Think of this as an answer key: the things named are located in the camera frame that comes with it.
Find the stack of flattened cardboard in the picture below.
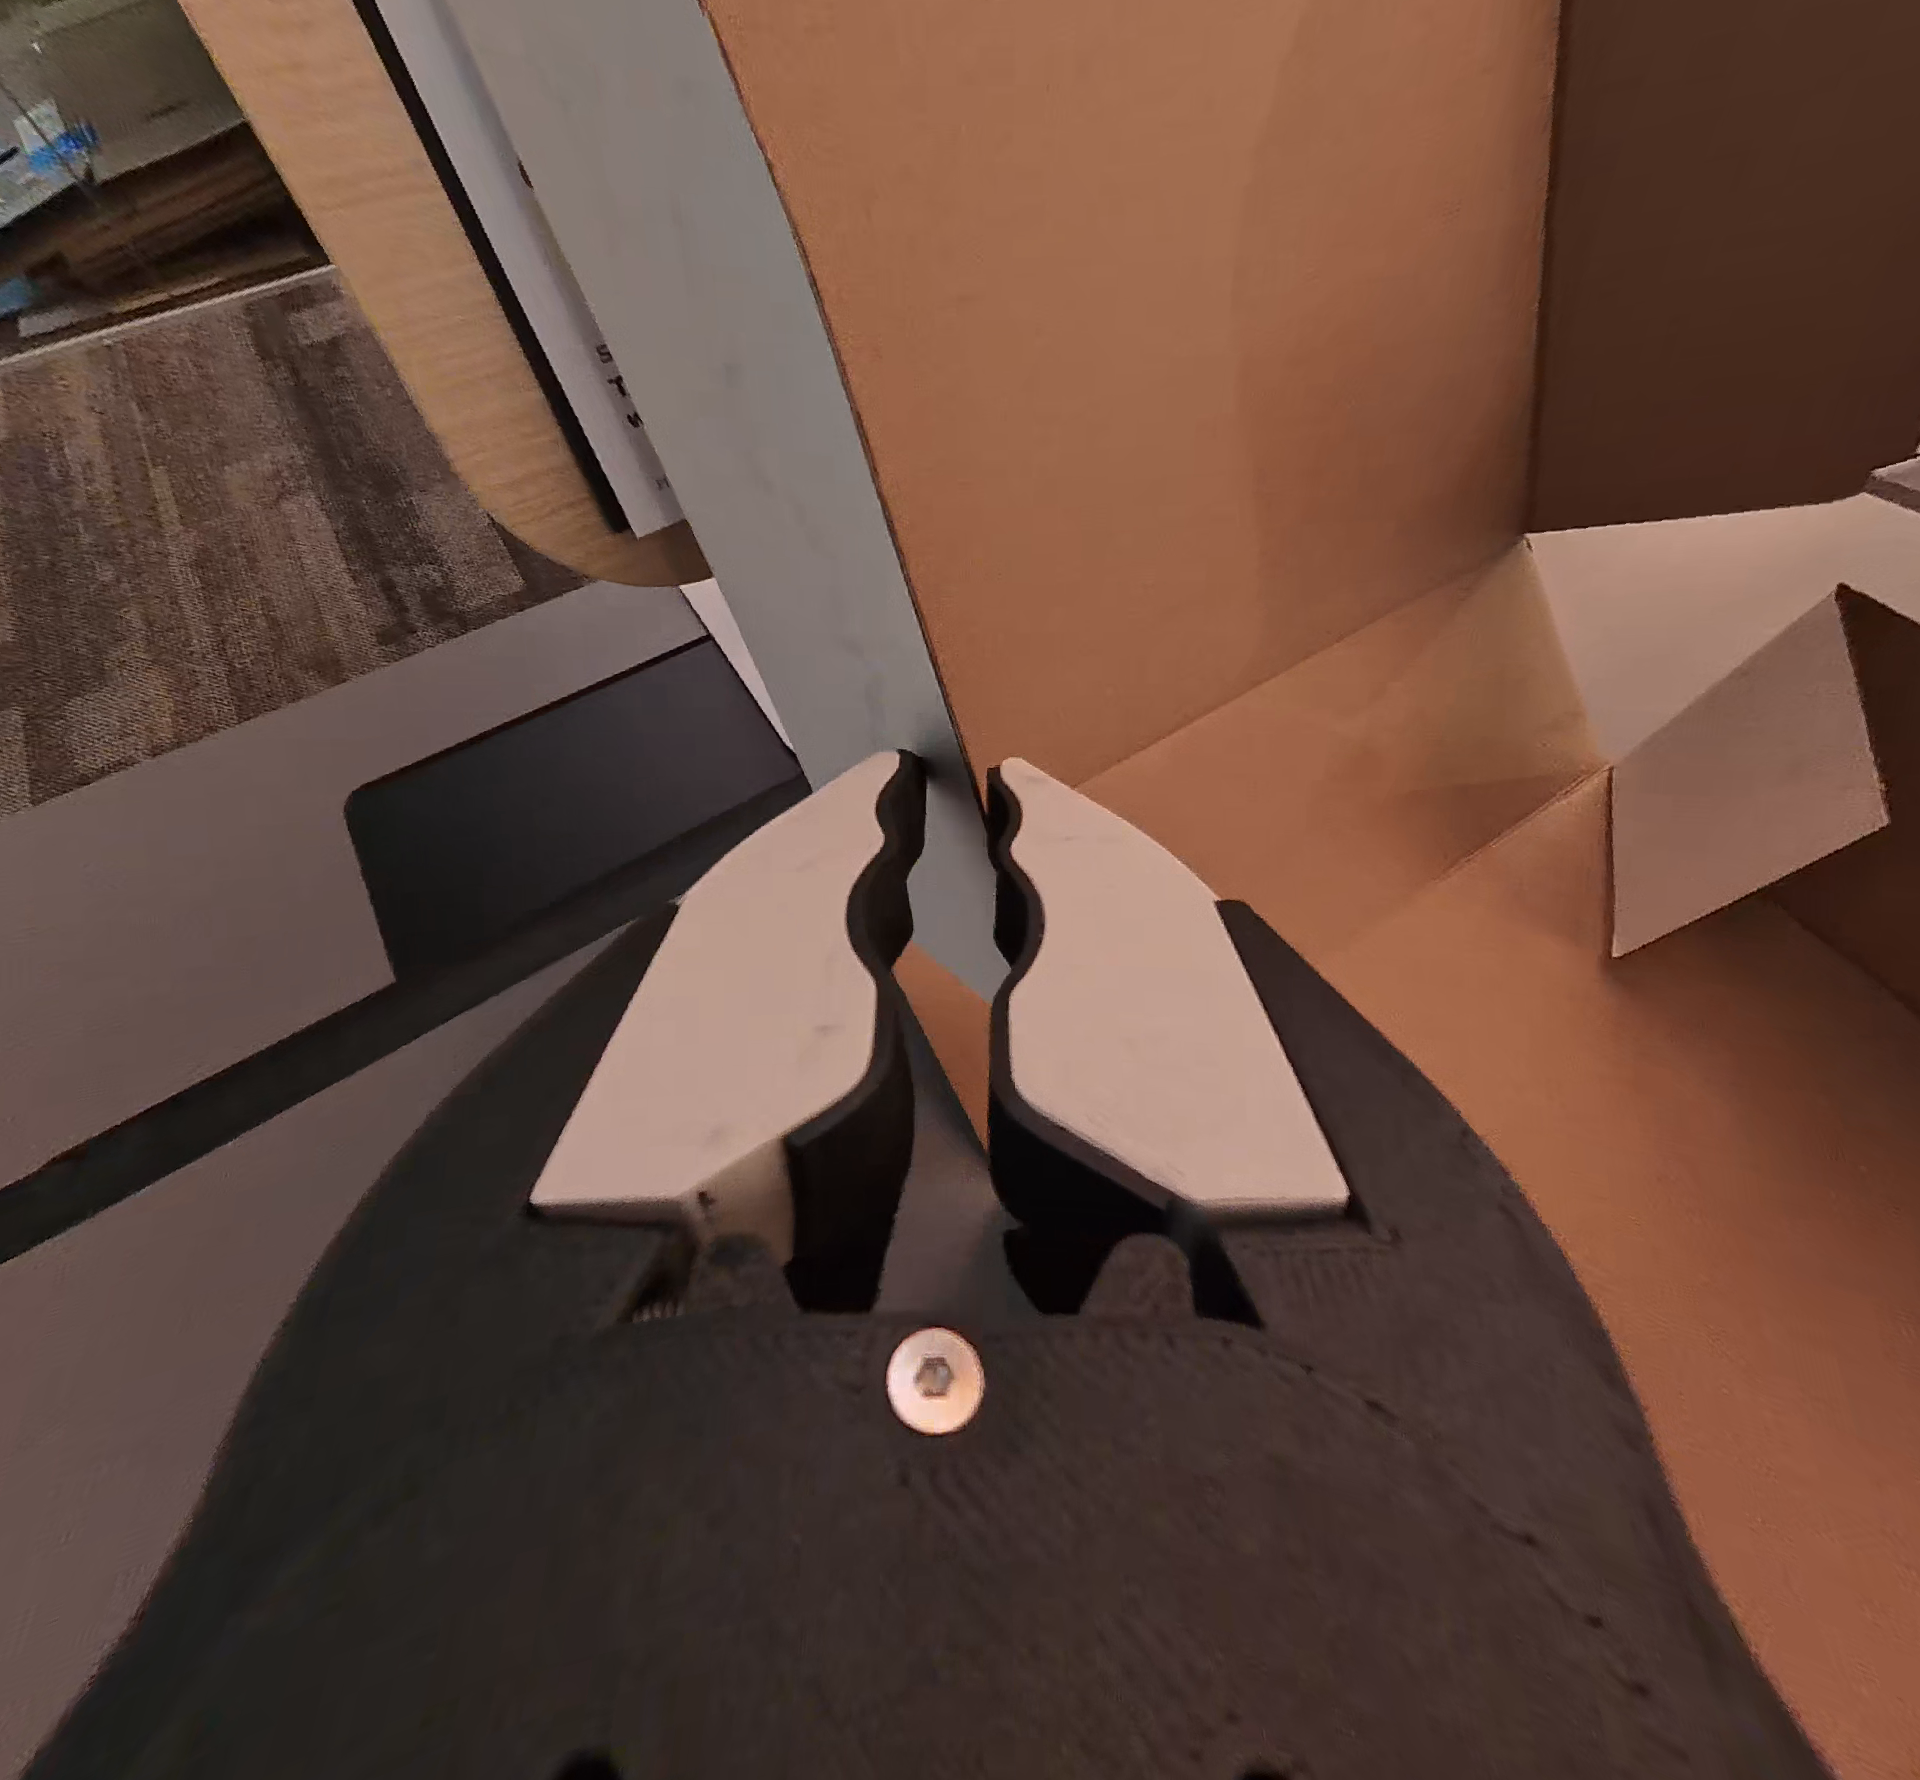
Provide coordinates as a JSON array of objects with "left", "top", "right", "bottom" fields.
[{"left": 0, "top": 0, "right": 329, "bottom": 311}]

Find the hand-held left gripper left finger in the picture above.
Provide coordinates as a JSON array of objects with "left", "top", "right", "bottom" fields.
[{"left": 531, "top": 752, "right": 930, "bottom": 1317}]

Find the white cardboard mailer box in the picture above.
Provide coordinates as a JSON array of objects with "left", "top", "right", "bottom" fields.
[{"left": 381, "top": 0, "right": 1920, "bottom": 1780}]

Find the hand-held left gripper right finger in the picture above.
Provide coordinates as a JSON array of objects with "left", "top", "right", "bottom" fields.
[{"left": 983, "top": 756, "right": 1353, "bottom": 1314}]

